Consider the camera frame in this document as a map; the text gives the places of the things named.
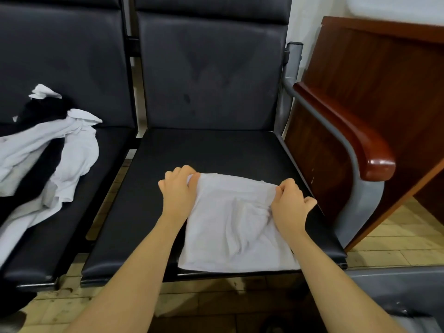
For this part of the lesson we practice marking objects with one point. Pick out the grey plastic storage bin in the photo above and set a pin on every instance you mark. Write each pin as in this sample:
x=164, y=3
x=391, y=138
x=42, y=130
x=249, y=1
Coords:
x=399, y=287

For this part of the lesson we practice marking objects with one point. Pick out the grey t-shirt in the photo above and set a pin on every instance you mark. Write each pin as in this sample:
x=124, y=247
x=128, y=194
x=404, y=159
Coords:
x=420, y=325

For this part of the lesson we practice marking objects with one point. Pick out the person's right hand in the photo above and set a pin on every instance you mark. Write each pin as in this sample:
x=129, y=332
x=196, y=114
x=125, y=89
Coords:
x=290, y=210

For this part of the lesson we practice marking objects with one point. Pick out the black leather bench seat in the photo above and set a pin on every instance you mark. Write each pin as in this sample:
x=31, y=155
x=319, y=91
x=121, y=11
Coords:
x=208, y=72
x=62, y=45

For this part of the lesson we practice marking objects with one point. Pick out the brown wooden desk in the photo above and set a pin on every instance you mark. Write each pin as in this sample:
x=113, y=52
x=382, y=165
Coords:
x=374, y=79

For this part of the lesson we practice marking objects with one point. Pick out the brown wooden bench armrest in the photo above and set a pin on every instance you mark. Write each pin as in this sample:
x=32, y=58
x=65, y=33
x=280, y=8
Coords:
x=347, y=128

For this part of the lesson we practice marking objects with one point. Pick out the person's left hand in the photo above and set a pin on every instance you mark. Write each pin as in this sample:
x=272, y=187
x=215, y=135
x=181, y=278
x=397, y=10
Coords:
x=179, y=196

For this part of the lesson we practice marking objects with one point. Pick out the person's right forearm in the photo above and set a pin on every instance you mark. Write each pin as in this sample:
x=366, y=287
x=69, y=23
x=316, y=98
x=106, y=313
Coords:
x=340, y=291

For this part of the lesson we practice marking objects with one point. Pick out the pile of clothes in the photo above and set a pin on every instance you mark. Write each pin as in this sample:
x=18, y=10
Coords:
x=35, y=163

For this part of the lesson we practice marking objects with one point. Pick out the white plastic tray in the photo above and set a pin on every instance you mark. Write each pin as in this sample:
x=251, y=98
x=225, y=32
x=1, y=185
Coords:
x=395, y=7

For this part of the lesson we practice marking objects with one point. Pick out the white garment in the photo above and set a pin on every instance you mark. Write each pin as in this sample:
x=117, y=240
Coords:
x=232, y=232

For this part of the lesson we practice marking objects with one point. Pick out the person's left forearm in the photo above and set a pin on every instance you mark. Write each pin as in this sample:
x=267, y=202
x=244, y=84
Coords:
x=125, y=287

